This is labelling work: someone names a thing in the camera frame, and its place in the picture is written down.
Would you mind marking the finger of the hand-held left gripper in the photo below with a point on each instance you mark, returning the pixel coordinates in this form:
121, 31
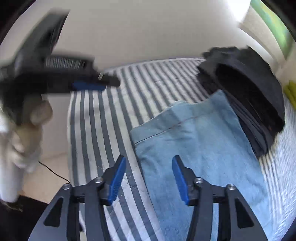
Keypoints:
111, 81
89, 86

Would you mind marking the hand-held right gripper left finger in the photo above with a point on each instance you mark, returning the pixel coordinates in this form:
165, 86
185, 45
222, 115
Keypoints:
116, 179

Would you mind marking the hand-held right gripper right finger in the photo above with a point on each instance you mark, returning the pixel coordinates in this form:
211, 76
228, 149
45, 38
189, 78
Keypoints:
180, 179

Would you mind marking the light blue denim jeans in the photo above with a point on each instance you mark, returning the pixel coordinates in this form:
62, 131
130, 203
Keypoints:
196, 143

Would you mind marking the person's left forearm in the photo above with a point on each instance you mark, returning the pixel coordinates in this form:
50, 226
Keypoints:
10, 180

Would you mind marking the person's left hand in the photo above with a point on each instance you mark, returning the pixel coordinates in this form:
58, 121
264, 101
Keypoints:
32, 129

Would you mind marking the blue white striped quilt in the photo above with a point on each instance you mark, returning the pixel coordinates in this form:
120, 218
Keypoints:
97, 129

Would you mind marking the person's black clothing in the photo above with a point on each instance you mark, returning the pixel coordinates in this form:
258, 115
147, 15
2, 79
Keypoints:
18, 222

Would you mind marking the stack of black folded clothes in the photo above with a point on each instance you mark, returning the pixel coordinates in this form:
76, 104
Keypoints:
249, 92

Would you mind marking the landscape wall poster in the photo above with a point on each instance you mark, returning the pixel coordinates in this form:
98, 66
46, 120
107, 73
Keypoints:
272, 25

